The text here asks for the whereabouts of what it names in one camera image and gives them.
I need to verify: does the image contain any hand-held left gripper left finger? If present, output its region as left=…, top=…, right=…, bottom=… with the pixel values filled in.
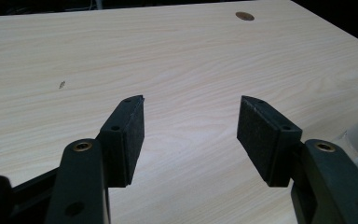
left=97, top=94, right=145, bottom=189

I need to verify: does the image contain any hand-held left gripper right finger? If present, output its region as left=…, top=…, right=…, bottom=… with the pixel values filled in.
left=236, top=94, right=303, bottom=188

